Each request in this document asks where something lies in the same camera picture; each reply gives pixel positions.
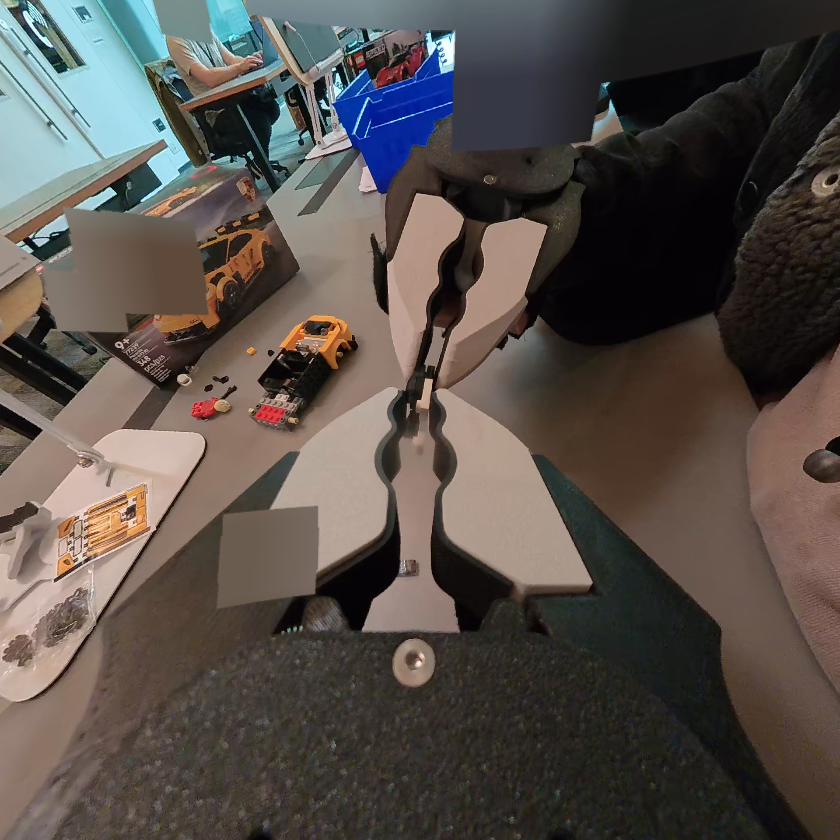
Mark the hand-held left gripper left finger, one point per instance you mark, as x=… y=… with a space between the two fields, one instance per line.
x=341 y=472

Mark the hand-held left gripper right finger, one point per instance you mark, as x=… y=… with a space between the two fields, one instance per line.
x=505 y=505

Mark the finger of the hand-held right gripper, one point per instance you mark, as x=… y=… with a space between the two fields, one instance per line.
x=505 y=282
x=413 y=275

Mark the black plate with white studs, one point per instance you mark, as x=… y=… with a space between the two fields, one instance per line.
x=425 y=394

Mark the person's right forearm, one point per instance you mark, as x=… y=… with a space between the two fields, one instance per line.
x=643 y=216

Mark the partly built lego car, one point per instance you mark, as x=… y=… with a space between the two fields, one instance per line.
x=295 y=374

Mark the small dark translucent lego piece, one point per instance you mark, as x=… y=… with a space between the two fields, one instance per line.
x=409 y=568

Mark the red lego minifigure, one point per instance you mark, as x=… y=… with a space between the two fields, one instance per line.
x=203 y=408

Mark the yellow car lego box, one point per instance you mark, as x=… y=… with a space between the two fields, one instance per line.
x=249 y=216

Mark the black lego box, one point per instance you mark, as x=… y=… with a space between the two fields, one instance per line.
x=367 y=56

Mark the pile of grey lego pieces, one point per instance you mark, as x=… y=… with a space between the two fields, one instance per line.
x=59 y=617

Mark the person's right hand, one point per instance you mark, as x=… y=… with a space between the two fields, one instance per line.
x=523 y=321

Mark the white paper sheet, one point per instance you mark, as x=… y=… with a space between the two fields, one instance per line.
x=369 y=182

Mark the blue storage bin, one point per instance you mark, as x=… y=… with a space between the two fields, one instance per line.
x=348 y=111
x=400 y=124

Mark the dark tape strip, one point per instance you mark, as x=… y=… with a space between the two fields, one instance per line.
x=325 y=190

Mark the white rounded mat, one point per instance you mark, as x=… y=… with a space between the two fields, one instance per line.
x=164 y=459

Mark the orange sticker sheet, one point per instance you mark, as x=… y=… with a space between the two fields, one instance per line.
x=105 y=525

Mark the dark board on stand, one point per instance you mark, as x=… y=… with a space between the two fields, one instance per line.
x=308 y=43

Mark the wooden office desk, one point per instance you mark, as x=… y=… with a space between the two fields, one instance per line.
x=223 y=88
x=79 y=190

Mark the dark fleece jacket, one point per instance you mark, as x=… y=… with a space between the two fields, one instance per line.
x=781 y=275

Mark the laptop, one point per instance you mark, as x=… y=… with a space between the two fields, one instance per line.
x=261 y=43

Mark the office chair with jacket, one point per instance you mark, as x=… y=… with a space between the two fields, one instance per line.
x=170 y=105

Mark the white metal post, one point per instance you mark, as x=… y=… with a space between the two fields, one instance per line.
x=59 y=439

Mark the white plastic bracket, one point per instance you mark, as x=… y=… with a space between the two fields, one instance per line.
x=23 y=538

